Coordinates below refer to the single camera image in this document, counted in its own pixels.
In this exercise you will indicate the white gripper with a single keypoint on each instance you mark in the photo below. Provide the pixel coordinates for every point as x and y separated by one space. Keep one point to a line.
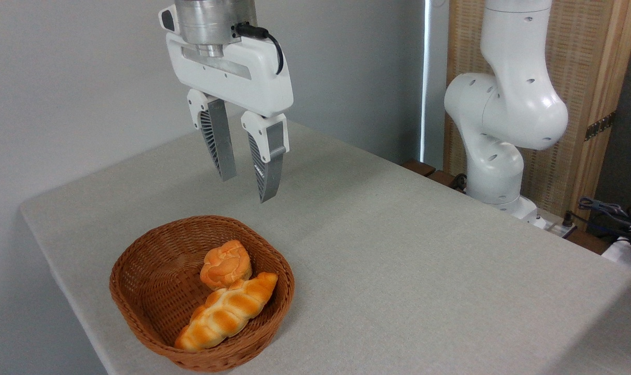
253 78

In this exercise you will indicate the round orange bread bun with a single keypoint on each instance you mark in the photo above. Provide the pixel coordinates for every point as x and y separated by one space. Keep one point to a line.
224 265

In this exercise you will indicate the long braided bread loaf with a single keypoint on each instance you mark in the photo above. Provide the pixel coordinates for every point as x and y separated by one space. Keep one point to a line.
227 312

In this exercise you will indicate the brown woven wicker basket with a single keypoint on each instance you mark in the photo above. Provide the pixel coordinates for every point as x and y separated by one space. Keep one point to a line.
154 271

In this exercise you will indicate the white power strip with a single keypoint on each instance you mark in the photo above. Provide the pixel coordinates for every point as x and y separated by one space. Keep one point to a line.
555 226

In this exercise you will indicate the wooden woven folding screen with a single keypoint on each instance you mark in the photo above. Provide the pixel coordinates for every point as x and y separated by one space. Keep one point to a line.
586 62

